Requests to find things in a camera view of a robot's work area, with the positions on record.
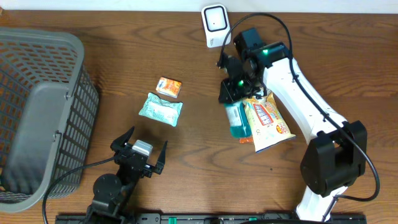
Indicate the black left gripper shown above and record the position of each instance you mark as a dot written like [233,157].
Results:
[119,145]

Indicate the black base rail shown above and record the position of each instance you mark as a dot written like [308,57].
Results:
[273,217]

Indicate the green wet wipes pack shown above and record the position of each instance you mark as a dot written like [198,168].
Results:
[161,110]

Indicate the white barcode scanner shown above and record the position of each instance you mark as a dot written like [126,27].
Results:
[216,24]

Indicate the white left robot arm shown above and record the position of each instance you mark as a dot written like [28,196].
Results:
[113,191]

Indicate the orange snack bag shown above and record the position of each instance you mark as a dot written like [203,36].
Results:
[267,125]

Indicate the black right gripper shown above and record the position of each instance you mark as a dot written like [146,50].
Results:
[231,94]

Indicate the small orange box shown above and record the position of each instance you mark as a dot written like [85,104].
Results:
[168,87]

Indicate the blue mouthwash bottle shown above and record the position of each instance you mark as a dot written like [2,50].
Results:
[238,122]

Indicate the grey plastic basket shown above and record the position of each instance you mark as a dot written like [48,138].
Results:
[48,111]

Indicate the red chocolate bar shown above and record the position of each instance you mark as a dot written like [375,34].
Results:
[246,140]

